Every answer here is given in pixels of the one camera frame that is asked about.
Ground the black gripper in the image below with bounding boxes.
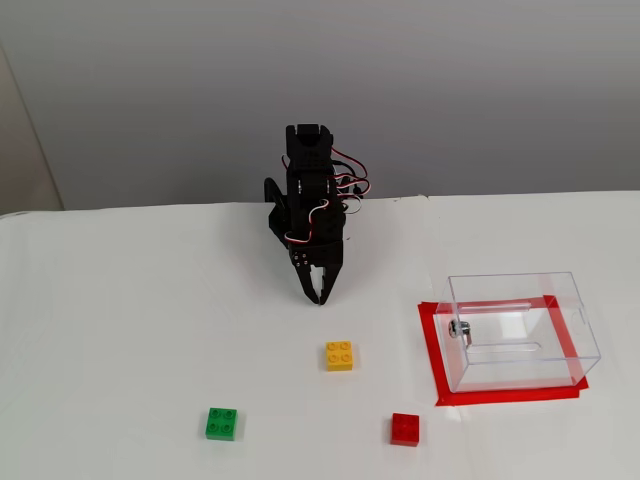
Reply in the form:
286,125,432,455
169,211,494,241
286,209,347,306

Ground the green lego brick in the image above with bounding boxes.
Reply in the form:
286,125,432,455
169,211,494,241
204,407,239,442

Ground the yellow lego brick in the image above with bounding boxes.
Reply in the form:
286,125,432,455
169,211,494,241
325,340,360,373

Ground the red lego brick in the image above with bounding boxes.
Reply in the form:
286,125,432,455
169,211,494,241
390,412,421,446

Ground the transparent plastic box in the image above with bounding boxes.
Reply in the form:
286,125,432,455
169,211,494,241
434,271,603,395

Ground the silver cylinder lock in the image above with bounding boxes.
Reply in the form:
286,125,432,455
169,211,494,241
448,319,474,346

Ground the red white gripper servo cable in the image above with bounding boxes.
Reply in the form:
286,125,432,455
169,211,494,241
283,198,331,247

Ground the red white shoulder cable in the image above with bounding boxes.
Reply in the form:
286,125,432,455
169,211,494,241
335,172,365,217

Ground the red white base cable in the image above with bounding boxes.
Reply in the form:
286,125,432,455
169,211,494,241
331,148,372,199

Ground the red tape frame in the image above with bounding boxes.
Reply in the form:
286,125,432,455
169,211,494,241
417,294,590,408

